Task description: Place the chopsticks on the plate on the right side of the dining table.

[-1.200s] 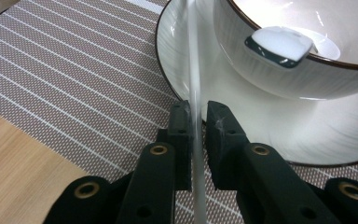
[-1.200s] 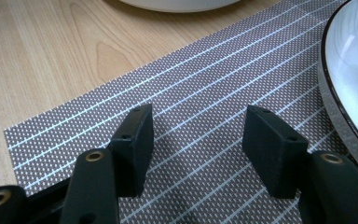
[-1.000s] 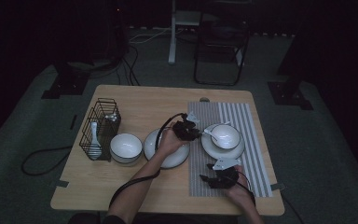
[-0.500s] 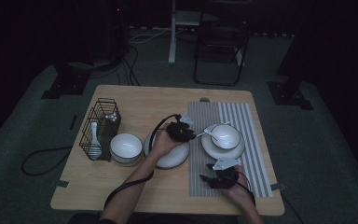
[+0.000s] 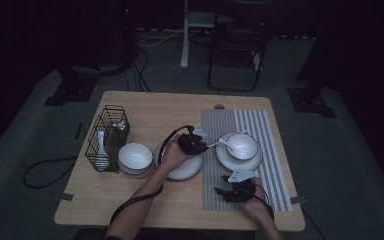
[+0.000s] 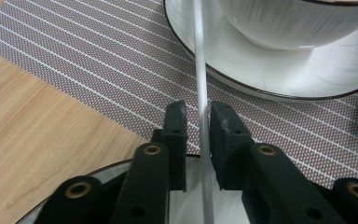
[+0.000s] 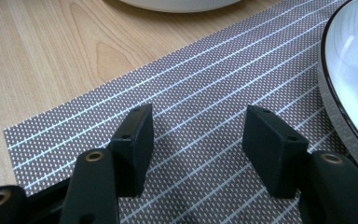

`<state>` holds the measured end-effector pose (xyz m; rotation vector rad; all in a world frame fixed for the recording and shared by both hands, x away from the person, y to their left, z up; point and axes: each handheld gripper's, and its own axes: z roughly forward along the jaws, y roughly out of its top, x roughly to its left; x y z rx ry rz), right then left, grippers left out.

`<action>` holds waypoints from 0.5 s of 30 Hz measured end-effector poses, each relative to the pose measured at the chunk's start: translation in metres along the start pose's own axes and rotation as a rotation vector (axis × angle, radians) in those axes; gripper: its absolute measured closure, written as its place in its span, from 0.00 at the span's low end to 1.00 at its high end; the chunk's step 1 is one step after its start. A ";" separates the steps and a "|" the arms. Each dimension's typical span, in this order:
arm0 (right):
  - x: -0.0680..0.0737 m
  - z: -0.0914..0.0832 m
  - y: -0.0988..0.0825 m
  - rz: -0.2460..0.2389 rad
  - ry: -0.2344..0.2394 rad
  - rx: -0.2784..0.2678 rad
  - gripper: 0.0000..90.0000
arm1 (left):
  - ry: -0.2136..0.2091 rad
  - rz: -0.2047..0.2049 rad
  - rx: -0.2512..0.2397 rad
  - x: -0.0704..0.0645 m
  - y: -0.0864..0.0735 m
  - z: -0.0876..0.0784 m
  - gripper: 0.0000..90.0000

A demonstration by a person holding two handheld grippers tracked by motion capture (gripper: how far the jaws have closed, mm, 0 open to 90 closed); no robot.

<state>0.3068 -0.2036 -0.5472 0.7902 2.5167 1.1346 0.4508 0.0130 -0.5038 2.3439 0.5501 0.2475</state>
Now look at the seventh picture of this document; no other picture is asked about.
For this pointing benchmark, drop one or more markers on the grey striped placemat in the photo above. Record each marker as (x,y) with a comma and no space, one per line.
(199,77)

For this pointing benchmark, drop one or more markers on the white plate with black rim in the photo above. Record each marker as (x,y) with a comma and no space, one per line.
(354,77)
(180,4)

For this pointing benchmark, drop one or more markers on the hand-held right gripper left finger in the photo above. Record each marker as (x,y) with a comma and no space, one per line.
(133,155)

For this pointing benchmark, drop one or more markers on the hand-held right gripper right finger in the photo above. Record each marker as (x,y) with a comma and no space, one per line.
(273,155)

